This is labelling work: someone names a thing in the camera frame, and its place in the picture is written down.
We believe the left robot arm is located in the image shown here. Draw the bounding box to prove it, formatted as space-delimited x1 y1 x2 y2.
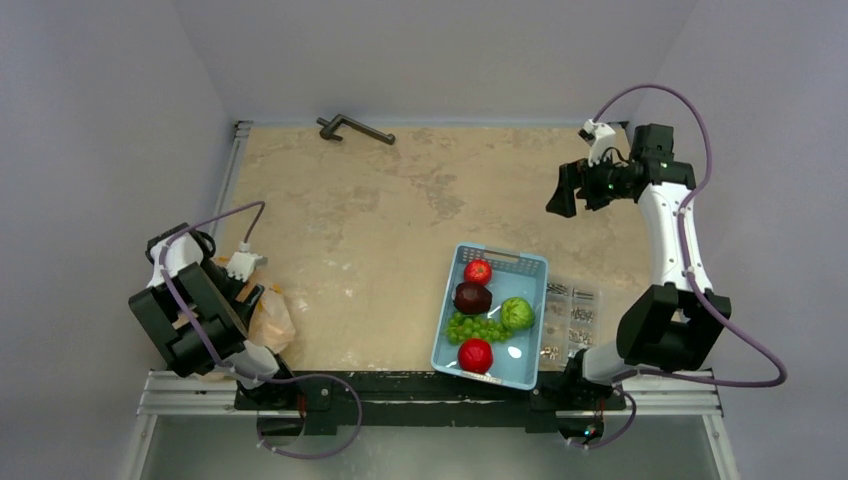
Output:
128 223 298 409

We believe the black metal crank handle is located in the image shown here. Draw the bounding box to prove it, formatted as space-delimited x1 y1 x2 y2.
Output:
316 114 396 145

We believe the light blue plastic basket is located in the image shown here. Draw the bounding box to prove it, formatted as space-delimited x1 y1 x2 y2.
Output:
430 242 549 391

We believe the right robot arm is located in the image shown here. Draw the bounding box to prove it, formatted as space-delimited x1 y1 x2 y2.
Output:
546 120 731 407

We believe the green fake grape bunch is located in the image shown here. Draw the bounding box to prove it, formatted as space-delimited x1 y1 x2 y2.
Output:
443 312 513 345

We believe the large red fake apple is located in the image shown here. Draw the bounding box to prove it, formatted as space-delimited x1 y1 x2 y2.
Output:
457 338 494 374

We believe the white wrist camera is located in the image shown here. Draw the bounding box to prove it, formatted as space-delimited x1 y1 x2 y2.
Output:
225 242 268 284
578 119 616 167

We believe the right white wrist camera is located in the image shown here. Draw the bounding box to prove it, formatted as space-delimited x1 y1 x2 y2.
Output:
578 119 616 167

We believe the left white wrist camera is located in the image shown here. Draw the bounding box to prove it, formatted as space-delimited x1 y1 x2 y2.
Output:
225 242 268 284

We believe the orange banana print plastic bag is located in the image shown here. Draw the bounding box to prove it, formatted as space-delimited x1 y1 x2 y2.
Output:
235 267 296 354

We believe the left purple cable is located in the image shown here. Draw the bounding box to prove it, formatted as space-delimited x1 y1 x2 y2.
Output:
157 201 364 463

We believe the green fake fruit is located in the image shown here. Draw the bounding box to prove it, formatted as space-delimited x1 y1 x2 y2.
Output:
500 297 535 331

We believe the small red fake apple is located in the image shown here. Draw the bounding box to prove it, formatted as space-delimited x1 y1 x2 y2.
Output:
463 258 493 286

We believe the clear plastic screw box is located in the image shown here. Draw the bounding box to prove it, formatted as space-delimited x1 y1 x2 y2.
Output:
540 276 601 369

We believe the dark purple fake fruit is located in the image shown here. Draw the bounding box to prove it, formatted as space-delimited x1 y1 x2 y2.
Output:
453 282 493 315

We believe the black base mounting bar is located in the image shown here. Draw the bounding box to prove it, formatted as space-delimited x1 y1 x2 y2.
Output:
234 371 626 439

